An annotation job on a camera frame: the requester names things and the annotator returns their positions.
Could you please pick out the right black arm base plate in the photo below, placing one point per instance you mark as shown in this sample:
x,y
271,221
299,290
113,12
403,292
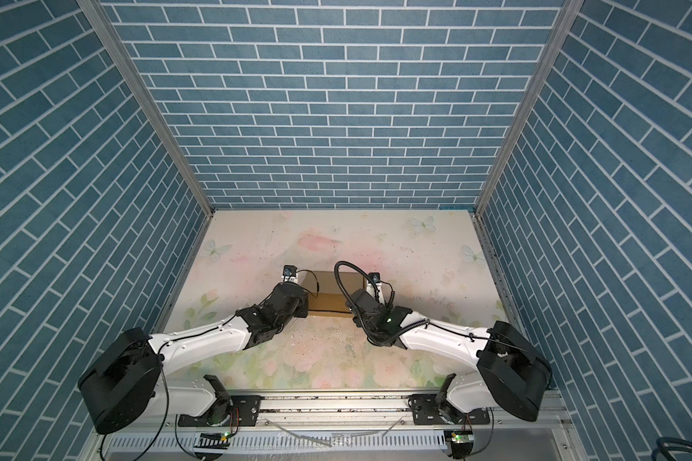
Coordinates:
x,y
430,410

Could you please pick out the right green circuit board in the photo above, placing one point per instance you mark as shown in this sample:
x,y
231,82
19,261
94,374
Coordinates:
x,y
459,438

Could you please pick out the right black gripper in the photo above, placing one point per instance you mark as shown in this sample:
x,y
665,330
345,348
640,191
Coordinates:
x,y
357,323

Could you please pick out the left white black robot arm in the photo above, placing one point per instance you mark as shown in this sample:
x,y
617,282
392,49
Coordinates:
x,y
129,380

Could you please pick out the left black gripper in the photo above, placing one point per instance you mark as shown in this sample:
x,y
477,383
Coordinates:
x,y
304,303

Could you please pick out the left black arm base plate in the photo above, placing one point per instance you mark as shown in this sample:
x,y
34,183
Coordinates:
x,y
236,412

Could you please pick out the left green circuit board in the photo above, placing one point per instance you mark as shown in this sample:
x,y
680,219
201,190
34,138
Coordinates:
x,y
208,441

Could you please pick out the brown cardboard box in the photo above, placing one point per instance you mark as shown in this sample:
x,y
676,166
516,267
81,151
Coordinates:
x,y
325,297

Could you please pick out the aluminium front rail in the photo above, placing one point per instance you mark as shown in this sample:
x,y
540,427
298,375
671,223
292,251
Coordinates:
x,y
551,437

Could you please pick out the green circuit board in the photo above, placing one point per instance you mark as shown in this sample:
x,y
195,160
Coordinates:
x,y
459,438
208,441

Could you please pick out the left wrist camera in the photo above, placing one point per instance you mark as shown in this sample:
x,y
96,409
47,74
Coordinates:
x,y
290,274

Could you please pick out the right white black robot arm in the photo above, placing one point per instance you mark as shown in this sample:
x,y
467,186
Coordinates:
x,y
507,370

